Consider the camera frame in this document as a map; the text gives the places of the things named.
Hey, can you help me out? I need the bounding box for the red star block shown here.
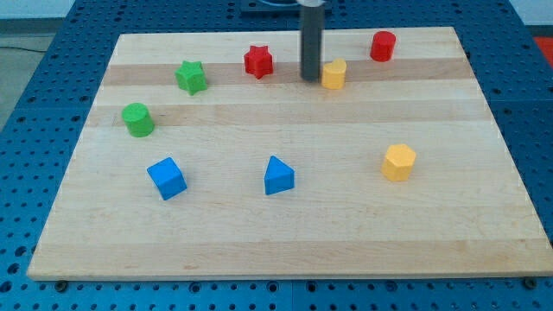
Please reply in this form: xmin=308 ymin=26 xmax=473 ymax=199
xmin=244 ymin=45 xmax=274 ymax=79

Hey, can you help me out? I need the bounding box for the blue triangle block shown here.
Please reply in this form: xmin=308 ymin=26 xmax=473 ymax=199
xmin=264 ymin=155 xmax=296 ymax=195

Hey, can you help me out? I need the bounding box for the yellow heart block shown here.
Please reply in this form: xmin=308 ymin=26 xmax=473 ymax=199
xmin=321 ymin=58 xmax=347 ymax=90

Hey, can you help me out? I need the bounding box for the yellow hexagon block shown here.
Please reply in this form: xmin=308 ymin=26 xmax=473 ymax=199
xmin=381 ymin=144 xmax=416 ymax=181

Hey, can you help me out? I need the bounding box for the blue cube block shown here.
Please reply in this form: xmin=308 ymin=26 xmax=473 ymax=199
xmin=147 ymin=157 xmax=188 ymax=200

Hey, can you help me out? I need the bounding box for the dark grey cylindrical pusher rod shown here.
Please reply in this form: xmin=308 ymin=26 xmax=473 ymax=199
xmin=300 ymin=3 xmax=324 ymax=82

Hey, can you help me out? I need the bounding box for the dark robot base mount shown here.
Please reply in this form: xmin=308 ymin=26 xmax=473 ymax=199
xmin=237 ymin=0 xmax=315 ymax=17

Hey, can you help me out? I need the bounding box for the wooden board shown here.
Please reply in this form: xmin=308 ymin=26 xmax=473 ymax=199
xmin=28 ymin=27 xmax=552 ymax=281

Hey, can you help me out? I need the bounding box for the red cylinder block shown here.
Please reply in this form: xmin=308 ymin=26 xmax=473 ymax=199
xmin=370 ymin=31 xmax=397 ymax=62

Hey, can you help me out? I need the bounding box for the green cylinder block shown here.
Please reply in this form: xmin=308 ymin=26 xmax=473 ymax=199
xmin=121 ymin=103 xmax=155 ymax=137

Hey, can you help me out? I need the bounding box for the green star block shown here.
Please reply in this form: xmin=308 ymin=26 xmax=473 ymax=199
xmin=175 ymin=60 xmax=207 ymax=96

